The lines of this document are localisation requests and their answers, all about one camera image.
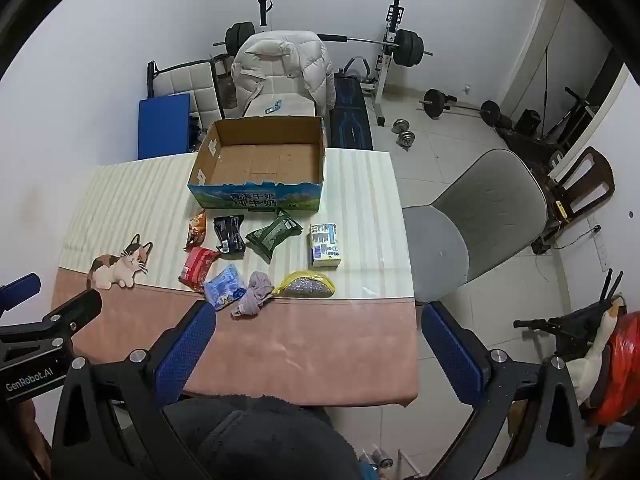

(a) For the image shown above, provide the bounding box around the black weight bench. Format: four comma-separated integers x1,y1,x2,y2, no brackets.
330,56,386,152

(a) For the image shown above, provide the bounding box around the person's dark fleece clothing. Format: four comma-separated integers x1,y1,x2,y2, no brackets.
165,394,362,480

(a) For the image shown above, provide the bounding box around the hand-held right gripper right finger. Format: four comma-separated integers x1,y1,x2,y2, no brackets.
421,301,588,480

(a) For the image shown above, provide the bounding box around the black scooter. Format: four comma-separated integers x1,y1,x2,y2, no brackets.
513,305,608,361

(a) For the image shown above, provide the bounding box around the striped tablecloth with cat print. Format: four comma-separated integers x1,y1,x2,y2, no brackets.
50,150,420,407

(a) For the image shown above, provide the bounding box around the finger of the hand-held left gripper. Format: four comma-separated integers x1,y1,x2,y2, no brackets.
40,289,103,356
0,273,42,313

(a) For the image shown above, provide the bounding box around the yellow sponge with silver scourer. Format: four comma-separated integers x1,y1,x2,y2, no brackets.
272,271,335,299

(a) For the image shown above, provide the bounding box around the grey chair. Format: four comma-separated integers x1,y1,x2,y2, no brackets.
401,148,549,305

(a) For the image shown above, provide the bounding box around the brown wooden chair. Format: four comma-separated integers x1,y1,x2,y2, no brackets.
542,146,615,226

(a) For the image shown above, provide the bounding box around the small barbell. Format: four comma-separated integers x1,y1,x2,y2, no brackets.
419,89,502,128

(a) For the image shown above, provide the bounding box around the orange snack packet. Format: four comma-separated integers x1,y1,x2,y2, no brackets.
184,209,208,251

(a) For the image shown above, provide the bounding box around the folded white padded chair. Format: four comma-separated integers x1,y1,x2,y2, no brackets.
146,58,226,131

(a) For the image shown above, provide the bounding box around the purple cloth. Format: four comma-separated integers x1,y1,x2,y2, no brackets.
231,271,276,318

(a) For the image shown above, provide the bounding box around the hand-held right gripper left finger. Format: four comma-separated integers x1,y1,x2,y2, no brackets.
50,301,218,480

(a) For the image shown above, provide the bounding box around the green snack packet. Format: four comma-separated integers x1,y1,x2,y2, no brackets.
245,208,304,262

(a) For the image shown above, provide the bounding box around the barbell with black plates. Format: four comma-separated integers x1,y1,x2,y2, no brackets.
212,21,433,68

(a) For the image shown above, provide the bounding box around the white puffer jacket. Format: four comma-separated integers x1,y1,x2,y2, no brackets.
231,31,337,118

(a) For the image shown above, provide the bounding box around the red snack packet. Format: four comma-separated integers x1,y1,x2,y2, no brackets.
179,246,221,292

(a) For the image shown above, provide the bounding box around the black exercise machine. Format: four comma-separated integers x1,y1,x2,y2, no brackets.
500,87,598,171

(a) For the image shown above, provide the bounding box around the white and blue tissue pack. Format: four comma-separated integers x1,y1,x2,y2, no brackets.
307,222,345,267

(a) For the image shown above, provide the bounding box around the cardboard box with blue print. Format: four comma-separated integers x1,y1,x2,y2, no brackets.
187,116,327,213

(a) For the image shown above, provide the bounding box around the white goose plush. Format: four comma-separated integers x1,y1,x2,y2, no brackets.
570,296,628,408

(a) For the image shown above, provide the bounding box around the black snack packet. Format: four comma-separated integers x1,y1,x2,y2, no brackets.
213,214,247,255

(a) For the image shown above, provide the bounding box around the blue board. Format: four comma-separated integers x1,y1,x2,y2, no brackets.
137,92,192,161

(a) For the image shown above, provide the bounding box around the light blue packet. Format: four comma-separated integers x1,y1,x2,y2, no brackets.
203,263,247,309

